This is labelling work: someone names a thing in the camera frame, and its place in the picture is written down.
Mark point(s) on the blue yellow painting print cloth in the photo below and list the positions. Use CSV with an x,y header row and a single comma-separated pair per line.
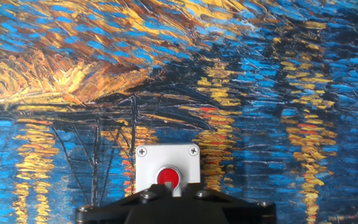
x,y
259,93

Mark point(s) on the grey square button box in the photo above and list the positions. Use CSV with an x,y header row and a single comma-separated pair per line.
x,y
148,168

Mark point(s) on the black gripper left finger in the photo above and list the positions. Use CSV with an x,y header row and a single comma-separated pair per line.
x,y
129,202

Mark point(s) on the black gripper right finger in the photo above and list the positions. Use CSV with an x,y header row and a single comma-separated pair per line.
x,y
222,200

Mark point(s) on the red round push button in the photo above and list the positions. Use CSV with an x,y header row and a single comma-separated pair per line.
x,y
166,175

